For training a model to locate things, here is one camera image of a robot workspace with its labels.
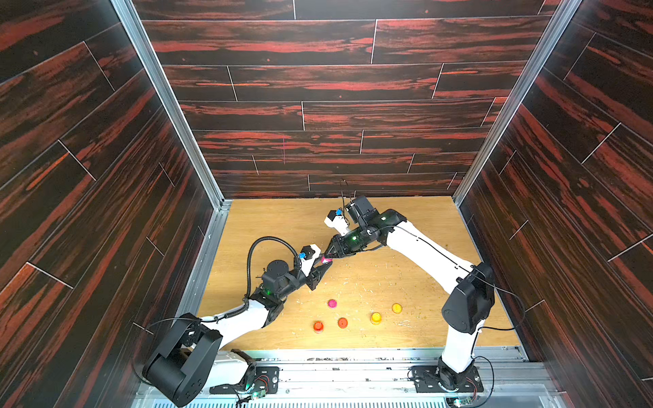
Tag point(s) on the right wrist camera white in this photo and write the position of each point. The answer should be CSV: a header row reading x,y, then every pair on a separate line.
x,y
337,221

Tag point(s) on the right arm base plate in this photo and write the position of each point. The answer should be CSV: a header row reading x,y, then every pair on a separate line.
x,y
436,379

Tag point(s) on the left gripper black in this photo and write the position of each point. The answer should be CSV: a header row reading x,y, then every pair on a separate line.
x,y
315,275

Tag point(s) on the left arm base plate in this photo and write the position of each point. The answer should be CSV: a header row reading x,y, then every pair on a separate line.
x,y
259,380

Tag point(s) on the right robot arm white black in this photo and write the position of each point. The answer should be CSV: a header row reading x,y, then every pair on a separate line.
x,y
470,290

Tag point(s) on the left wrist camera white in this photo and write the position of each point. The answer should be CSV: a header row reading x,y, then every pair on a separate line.
x,y
308,257

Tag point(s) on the aluminium front rail frame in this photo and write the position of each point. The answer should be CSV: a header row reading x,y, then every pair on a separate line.
x,y
388,378

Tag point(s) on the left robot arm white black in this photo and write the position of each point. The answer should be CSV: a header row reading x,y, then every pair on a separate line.
x,y
186,362

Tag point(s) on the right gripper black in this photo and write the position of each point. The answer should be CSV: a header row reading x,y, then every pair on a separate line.
x,y
342,245

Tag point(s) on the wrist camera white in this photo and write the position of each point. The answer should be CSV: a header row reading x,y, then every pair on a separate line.
x,y
308,257
337,221

